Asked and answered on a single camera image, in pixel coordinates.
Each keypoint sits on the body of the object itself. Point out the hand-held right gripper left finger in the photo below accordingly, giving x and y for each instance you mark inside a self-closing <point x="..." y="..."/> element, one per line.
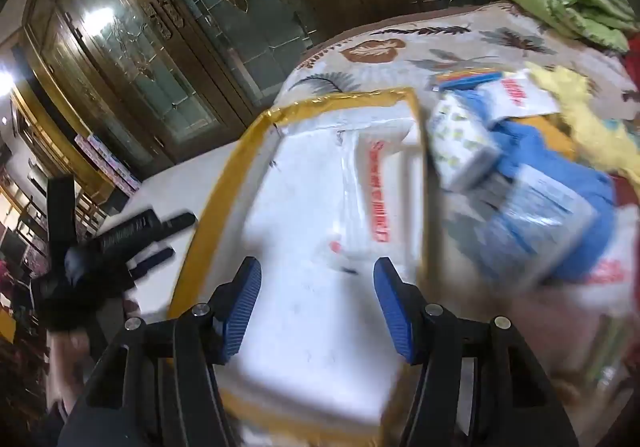
<point x="244" y="299"/>

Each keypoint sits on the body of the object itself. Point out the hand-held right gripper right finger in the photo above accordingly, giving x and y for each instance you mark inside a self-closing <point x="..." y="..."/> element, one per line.
<point x="395" y="309"/>

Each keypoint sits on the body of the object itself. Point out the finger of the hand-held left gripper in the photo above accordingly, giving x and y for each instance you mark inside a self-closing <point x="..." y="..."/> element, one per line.
<point x="150" y="227"/>
<point x="152" y="261"/>

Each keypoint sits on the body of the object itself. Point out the white foam box yellow tape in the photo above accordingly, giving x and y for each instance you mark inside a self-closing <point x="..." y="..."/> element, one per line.
<point x="310" y="327"/>

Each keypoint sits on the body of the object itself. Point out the person's left hand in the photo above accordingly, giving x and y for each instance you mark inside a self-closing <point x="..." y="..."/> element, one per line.
<point x="70" y="362"/>

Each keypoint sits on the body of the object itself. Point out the row of pink white boxes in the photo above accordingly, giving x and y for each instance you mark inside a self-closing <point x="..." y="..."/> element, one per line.
<point x="107" y="162"/>

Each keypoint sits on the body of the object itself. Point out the white plastic packet red print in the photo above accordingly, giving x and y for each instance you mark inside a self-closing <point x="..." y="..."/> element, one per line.
<point x="360" y="207"/>

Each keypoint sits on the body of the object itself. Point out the wooden glass-panelled doors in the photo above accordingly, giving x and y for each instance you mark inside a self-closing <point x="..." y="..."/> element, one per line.
<point x="125" y="52"/>

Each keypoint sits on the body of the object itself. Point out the white tissue pack green print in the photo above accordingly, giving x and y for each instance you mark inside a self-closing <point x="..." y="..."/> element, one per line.
<point x="460" y="142"/>

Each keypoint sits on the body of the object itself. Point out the blue cloth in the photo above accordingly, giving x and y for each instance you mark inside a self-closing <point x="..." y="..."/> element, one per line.
<point x="525" y="142"/>

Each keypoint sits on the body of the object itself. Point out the large white packet red print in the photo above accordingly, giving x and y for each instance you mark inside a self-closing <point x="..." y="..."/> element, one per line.
<point x="610" y="272"/>

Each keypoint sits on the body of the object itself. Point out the small white packet red print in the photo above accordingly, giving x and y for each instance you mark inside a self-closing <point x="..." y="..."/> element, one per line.
<point x="520" y="94"/>

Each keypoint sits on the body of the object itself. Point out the yellow towel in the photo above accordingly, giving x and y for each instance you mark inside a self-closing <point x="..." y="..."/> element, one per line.
<point x="585" y="122"/>

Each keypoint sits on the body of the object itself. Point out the leaf print blanket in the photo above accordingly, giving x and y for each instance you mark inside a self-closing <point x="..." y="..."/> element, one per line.
<point x="450" y="47"/>

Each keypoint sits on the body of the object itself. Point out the red jacket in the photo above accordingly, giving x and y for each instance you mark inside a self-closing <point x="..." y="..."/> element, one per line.
<point x="632" y="77"/>

